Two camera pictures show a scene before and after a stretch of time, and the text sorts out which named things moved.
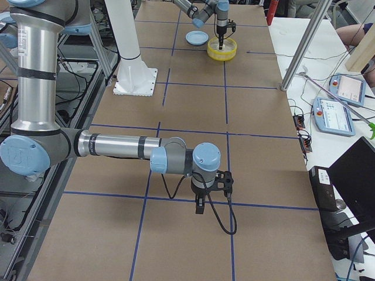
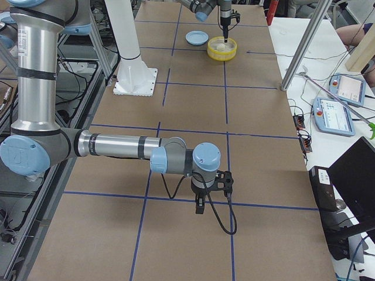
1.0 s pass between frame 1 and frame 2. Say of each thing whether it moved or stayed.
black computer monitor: stayed
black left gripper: moved
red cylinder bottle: stayed
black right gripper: stayed
